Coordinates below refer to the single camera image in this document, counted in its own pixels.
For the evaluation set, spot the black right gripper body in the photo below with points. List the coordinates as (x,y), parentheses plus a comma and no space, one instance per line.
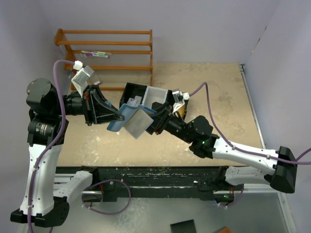
(163,120)

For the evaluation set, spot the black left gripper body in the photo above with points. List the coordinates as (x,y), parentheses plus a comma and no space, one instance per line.
(88,104)

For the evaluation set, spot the gold credit card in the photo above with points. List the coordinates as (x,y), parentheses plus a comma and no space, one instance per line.
(183,111)

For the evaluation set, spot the blue leather card holder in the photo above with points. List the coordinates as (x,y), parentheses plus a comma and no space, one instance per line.
(137,119)

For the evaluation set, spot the silver VIP credit card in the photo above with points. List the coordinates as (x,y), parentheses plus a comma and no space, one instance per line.
(134,102)

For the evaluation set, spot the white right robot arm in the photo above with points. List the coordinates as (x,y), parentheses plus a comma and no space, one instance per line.
(276,168)

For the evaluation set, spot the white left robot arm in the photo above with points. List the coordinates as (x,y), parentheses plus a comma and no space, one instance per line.
(43,206)

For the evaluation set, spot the black card holder on floor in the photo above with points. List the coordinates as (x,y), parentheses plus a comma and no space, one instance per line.
(184,227)

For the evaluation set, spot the orange card holder on floor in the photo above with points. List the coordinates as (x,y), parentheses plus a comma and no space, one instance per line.
(223,230)

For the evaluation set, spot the three-compartment sorting tray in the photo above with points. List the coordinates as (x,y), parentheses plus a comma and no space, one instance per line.
(149,95)

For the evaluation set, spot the coloured markers on rack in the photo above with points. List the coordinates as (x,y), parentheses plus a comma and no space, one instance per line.
(96,54)

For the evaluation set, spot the orange wooden rack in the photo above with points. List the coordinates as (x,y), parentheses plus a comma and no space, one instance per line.
(61,40)

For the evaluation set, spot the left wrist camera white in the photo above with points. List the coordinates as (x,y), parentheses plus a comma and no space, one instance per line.
(81,77)

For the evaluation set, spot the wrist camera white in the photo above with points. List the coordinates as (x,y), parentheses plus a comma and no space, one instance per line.
(179,99)
(81,77)

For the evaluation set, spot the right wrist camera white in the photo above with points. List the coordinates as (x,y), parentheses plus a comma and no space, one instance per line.
(179,99)

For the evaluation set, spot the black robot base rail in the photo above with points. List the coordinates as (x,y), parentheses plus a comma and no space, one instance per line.
(161,182)

